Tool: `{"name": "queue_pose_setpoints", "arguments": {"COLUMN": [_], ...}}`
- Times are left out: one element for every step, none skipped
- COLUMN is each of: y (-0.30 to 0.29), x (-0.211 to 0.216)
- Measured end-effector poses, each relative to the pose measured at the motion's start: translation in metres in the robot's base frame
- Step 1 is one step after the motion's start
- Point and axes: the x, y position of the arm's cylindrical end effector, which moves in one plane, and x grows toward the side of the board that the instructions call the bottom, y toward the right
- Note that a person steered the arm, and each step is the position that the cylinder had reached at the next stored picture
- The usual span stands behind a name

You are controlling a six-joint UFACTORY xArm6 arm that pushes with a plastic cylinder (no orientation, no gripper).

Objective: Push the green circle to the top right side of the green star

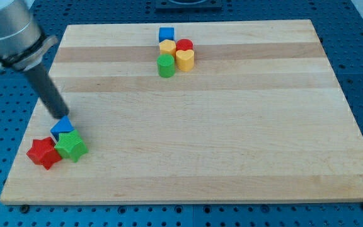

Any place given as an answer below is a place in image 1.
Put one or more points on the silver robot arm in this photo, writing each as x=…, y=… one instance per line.
x=22, y=41

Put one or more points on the green star block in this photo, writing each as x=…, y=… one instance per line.
x=71, y=146

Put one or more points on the red star block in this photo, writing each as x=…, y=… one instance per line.
x=43, y=152

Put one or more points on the green cylinder block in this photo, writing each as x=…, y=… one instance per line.
x=166, y=65

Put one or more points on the yellow heart block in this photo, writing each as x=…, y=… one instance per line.
x=185, y=60

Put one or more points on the yellow hexagon block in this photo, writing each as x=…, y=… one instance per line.
x=167, y=47

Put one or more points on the red cylinder block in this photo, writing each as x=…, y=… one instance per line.
x=184, y=44

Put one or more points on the light wooden board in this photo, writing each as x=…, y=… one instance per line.
x=261, y=118

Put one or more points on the blue cube block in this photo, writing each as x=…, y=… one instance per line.
x=166, y=33

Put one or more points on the blue triangle block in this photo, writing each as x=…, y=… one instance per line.
x=62, y=126

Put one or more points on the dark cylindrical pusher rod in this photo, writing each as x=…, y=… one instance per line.
x=40, y=81

